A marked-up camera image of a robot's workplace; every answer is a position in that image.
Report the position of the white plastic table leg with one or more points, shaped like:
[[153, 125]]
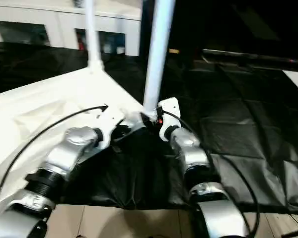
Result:
[[159, 54], [93, 32]]

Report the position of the white plastic table top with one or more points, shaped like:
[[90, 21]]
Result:
[[39, 104]]

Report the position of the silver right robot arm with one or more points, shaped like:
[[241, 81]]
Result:
[[193, 153]]

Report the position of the small tan label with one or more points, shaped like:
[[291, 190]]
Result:
[[174, 51]]

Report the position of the small white cup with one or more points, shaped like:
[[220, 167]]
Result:
[[119, 50]]

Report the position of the black mat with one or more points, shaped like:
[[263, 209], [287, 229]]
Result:
[[226, 148]]

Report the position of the red bottle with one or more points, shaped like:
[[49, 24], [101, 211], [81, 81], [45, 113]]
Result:
[[80, 42]]

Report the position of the black bar with red light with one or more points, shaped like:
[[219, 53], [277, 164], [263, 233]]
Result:
[[258, 57]]

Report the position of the dark object on cabinet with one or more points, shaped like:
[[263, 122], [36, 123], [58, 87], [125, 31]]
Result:
[[77, 3]]

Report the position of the white cabinet with glass doors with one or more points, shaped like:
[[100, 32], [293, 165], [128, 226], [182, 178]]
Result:
[[39, 17]]

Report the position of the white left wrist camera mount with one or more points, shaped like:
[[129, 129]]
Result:
[[109, 121]]

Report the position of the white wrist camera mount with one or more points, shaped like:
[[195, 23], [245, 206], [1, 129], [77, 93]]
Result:
[[170, 109], [109, 121]]

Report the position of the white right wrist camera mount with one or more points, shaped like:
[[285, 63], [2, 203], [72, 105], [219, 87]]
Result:
[[170, 109]]

